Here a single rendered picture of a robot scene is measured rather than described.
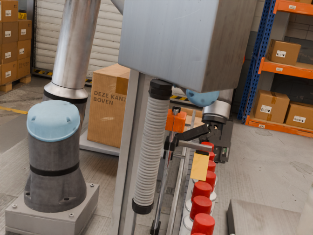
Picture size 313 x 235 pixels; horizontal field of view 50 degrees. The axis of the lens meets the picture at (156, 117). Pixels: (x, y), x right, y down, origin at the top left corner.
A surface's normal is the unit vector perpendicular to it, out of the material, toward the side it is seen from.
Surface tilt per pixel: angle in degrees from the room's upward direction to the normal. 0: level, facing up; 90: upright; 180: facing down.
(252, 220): 0
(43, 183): 73
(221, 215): 0
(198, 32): 90
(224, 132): 60
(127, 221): 90
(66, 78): 88
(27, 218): 90
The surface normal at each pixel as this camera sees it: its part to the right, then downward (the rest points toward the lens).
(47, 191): 0.01, 0.01
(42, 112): 0.09, -0.90
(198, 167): -0.01, -0.41
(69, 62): 0.00, 0.29
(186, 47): -0.68, 0.14
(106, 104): -0.27, 0.28
